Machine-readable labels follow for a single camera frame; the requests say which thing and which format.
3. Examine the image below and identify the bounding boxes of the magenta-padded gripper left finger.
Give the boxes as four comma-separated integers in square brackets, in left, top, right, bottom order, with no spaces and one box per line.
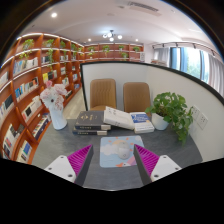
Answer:
[43,143,95,187]

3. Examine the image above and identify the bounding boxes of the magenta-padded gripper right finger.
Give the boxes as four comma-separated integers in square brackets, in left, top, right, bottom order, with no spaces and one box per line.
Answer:
[133,143,183,186]

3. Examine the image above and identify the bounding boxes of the light blue cartoon mouse pad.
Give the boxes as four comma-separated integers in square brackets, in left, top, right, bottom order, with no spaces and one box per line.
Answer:
[99,135,145,168]

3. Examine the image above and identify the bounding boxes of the white plant pot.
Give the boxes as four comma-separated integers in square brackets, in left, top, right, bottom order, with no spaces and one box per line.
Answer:
[151,112,170,131]

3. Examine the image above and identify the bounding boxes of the blue and white book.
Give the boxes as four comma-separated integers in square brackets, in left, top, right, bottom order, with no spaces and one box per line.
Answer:
[129,111,155,135]

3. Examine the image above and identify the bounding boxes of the thick dark hardcover book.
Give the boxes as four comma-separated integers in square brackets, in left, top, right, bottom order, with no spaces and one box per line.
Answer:
[74,110,112,131]

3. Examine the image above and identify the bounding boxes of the green leafy pothos plant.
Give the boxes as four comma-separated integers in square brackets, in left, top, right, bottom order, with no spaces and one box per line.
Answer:
[144,91,194,145]

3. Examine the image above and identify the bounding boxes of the white hardcover book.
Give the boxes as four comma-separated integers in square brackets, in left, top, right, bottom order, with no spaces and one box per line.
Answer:
[103,105,136,131]

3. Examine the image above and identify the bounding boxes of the pink and white flower bouquet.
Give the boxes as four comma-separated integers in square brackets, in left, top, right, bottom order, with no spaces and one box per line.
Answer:
[39,79,69,111]

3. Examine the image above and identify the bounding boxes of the tan upholstered chair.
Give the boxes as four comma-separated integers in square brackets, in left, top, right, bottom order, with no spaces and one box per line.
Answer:
[89,78,118,112]
[122,81,152,114]

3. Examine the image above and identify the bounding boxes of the orange wooden bookshelf unit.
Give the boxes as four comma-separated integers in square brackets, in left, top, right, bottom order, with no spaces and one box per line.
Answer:
[0,32,145,165]

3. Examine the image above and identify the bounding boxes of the glass window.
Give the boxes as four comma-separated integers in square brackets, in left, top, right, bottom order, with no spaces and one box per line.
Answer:
[169,46,224,94]

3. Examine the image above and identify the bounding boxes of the ceiling lights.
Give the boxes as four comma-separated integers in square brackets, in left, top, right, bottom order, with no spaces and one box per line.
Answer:
[101,29,124,43]

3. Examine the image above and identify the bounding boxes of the white wall socket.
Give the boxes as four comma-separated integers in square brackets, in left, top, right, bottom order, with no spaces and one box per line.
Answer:
[196,112,209,130]
[190,105,201,121]

